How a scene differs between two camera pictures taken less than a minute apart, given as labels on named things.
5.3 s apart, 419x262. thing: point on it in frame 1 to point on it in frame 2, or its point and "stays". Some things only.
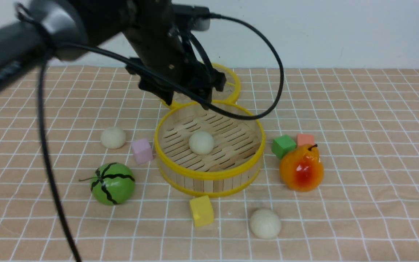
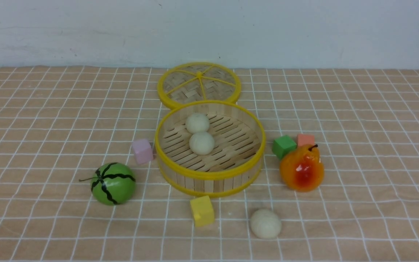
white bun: (201, 142) stays
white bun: (265, 224) stays
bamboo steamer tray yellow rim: (209, 153) stays
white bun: (113, 138) to (197, 122)
